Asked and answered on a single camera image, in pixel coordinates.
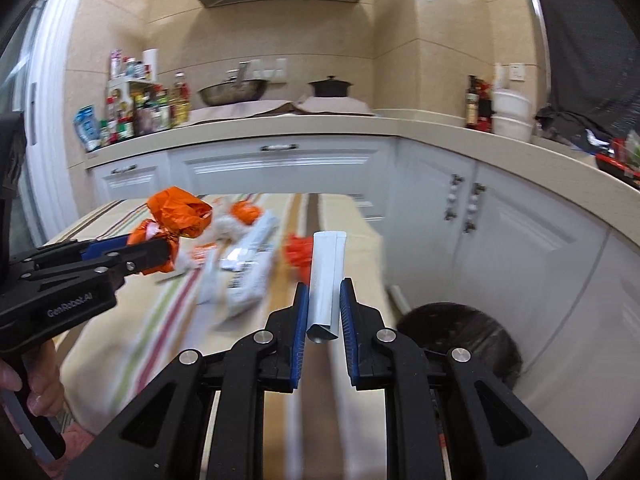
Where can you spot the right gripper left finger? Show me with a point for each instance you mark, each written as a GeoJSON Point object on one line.
{"type": "Point", "coordinates": [284, 364]}

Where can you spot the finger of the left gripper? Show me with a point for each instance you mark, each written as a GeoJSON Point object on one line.
{"type": "Point", "coordinates": [97, 248]}
{"type": "Point", "coordinates": [146, 257]}

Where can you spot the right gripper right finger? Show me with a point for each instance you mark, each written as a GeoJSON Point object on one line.
{"type": "Point", "coordinates": [369, 345]}

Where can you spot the large orange wrapper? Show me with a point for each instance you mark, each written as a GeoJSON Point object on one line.
{"type": "Point", "coordinates": [176, 214]}

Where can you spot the white blue snack bag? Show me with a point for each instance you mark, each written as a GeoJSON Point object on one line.
{"type": "Point", "coordinates": [250, 262]}

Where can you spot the small orange white packet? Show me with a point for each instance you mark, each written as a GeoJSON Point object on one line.
{"type": "Point", "coordinates": [199, 254]}

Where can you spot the orange plastic wrapper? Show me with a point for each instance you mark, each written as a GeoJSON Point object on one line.
{"type": "Point", "coordinates": [298, 254]}

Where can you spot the long white sachet packet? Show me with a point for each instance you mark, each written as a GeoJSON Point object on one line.
{"type": "Point", "coordinates": [209, 280]}

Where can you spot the silver white sachet packet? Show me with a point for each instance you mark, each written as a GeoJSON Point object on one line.
{"type": "Point", "coordinates": [326, 275]}

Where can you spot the small orange wrapper ball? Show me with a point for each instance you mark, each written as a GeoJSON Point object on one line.
{"type": "Point", "coordinates": [245, 211]}

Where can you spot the white tissue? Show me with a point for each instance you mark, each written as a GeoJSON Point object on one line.
{"type": "Point", "coordinates": [224, 231]}

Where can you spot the black trash bin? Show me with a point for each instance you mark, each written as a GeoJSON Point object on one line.
{"type": "Point", "coordinates": [443, 326]}

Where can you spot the person's left hand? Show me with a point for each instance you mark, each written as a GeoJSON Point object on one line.
{"type": "Point", "coordinates": [46, 397]}

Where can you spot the striped tablecloth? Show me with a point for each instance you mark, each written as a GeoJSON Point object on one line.
{"type": "Point", "coordinates": [324, 430]}

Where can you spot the blue white packet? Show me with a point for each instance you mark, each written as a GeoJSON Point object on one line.
{"type": "Point", "coordinates": [87, 128]}

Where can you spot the condiment rack with bottles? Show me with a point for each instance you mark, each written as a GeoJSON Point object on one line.
{"type": "Point", "coordinates": [136, 106]}

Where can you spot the steel wok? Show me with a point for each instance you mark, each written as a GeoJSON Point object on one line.
{"type": "Point", "coordinates": [239, 88]}

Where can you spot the pink stove cover cloth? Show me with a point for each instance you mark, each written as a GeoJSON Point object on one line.
{"type": "Point", "coordinates": [265, 108]}

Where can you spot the black casserole pot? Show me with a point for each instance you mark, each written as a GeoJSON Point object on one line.
{"type": "Point", "coordinates": [331, 87]}

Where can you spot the white stacked bowls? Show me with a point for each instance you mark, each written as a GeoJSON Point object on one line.
{"type": "Point", "coordinates": [513, 115]}

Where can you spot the dark oil bottle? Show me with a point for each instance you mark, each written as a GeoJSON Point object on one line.
{"type": "Point", "coordinates": [472, 98]}

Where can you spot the red dish rack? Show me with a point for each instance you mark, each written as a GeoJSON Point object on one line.
{"type": "Point", "coordinates": [620, 159]}

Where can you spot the dark grey hanging cloth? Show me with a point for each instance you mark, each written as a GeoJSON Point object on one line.
{"type": "Point", "coordinates": [594, 63]}

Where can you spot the drawer handle left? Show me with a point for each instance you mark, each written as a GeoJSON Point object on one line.
{"type": "Point", "coordinates": [124, 170]}

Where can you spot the drawer handle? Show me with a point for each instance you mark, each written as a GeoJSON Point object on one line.
{"type": "Point", "coordinates": [124, 170]}
{"type": "Point", "coordinates": [279, 148]}

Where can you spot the left cabinet door handle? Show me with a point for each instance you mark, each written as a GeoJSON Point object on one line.
{"type": "Point", "coordinates": [452, 197]}

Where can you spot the cabinet door handle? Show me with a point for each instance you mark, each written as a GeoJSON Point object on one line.
{"type": "Point", "coordinates": [452, 197]}
{"type": "Point", "coordinates": [473, 207]}

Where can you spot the right cabinet door handle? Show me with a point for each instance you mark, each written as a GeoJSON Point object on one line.
{"type": "Point", "coordinates": [473, 207]}

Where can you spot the drawer handle centre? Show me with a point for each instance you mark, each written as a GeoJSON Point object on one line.
{"type": "Point", "coordinates": [279, 148]}

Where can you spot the white wall hook rack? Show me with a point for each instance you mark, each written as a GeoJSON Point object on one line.
{"type": "Point", "coordinates": [274, 71]}

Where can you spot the wall power socket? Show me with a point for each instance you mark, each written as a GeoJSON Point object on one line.
{"type": "Point", "coordinates": [517, 72]}

